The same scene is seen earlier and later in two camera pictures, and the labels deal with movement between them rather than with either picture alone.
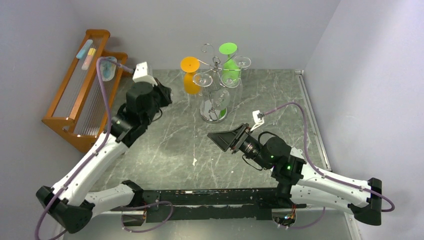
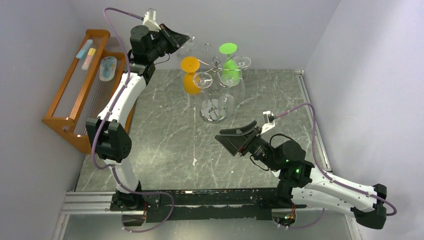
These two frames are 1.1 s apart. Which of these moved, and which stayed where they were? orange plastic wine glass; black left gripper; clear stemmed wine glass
Moved: black left gripper
Stayed: clear stemmed wine glass; orange plastic wine glass
